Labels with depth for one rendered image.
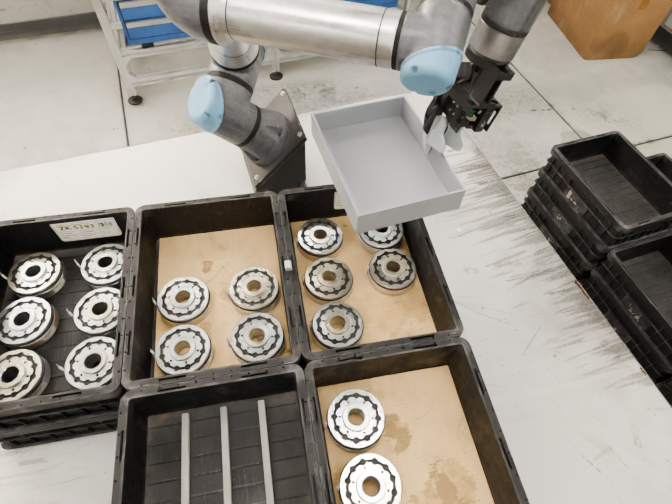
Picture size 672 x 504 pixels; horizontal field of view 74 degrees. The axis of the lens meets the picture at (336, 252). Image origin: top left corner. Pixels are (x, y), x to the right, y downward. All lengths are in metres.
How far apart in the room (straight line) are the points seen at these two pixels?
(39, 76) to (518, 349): 3.00
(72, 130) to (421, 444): 2.46
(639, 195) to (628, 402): 0.96
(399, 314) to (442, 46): 0.54
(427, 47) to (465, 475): 0.68
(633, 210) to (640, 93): 1.70
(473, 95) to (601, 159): 1.29
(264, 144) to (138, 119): 1.69
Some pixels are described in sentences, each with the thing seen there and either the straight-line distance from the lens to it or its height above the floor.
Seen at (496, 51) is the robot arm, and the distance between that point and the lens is 0.76.
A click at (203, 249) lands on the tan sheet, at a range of 1.06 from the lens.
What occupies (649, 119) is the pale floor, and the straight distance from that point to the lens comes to 3.34.
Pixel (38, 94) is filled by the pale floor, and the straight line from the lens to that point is 3.21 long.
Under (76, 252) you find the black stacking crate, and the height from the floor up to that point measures 0.83.
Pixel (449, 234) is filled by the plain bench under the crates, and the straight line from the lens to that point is 1.27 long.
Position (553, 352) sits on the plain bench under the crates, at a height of 0.70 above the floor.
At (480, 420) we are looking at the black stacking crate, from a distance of 0.85.
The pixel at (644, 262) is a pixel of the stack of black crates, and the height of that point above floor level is 0.38.
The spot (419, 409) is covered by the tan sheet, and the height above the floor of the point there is 0.83.
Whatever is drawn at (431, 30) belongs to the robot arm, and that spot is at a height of 1.37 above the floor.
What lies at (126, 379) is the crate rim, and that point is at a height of 0.93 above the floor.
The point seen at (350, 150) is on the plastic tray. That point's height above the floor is 1.06.
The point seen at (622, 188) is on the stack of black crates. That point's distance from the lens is 1.97.
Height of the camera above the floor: 1.68
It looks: 56 degrees down
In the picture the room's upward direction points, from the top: 4 degrees clockwise
